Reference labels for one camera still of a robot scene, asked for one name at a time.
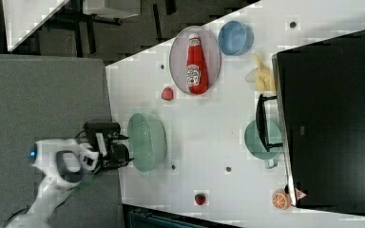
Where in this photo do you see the blue metal frame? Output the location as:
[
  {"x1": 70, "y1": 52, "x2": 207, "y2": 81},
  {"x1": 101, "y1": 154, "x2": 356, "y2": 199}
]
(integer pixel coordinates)
[{"x1": 123, "y1": 204, "x2": 239, "y2": 228}]

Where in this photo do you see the red ketchup bottle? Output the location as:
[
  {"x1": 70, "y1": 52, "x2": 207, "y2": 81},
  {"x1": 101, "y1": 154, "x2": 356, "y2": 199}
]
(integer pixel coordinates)
[{"x1": 186, "y1": 33, "x2": 208, "y2": 95}]

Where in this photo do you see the green plastic strainer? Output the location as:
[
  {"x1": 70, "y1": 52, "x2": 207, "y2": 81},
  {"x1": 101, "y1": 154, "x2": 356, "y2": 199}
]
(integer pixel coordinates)
[{"x1": 127, "y1": 113, "x2": 167, "y2": 172}]

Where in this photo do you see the green plastic mug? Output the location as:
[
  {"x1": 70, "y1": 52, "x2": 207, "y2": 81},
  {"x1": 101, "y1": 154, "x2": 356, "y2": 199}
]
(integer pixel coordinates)
[{"x1": 244, "y1": 121, "x2": 282, "y2": 169}]

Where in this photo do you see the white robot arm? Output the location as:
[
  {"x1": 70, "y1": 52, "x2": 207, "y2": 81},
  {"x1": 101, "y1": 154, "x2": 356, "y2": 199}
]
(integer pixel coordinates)
[{"x1": 3, "y1": 122, "x2": 133, "y2": 228}]

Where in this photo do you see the silver toaster oven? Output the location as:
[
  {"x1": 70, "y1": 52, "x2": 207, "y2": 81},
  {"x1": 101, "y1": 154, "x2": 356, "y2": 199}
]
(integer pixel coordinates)
[{"x1": 256, "y1": 29, "x2": 365, "y2": 216}]

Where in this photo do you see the blue plastic bowl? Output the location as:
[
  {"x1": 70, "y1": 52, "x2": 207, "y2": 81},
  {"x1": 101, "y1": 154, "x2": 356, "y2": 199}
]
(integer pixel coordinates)
[{"x1": 218, "y1": 21, "x2": 255, "y2": 56}]

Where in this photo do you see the toy orange half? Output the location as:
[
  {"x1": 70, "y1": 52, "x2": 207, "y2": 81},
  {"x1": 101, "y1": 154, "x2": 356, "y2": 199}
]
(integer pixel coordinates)
[{"x1": 272, "y1": 189, "x2": 291, "y2": 210}]

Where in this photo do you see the small red toy strawberry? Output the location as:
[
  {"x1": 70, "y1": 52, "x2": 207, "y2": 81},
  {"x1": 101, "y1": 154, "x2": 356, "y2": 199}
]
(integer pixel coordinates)
[{"x1": 195, "y1": 193, "x2": 206, "y2": 205}]

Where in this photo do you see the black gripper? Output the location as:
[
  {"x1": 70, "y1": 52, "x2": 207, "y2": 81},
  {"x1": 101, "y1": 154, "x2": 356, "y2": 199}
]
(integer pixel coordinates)
[{"x1": 84, "y1": 122, "x2": 134, "y2": 169}]

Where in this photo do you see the peeled toy banana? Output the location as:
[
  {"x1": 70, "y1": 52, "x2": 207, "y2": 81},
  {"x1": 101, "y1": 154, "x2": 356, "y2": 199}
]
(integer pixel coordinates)
[{"x1": 245, "y1": 53, "x2": 276, "y2": 94}]

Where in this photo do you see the pink toy strawberry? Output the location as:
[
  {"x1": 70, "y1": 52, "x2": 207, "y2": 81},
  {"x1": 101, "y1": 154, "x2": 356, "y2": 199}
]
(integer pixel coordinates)
[{"x1": 162, "y1": 86, "x2": 174, "y2": 101}]

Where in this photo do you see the grey round plate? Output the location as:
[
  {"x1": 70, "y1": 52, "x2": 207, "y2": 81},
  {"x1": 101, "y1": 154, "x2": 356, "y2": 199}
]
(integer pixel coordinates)
[{"x1": 169, "y1": 26, "x2": 221, "y2": 95}]

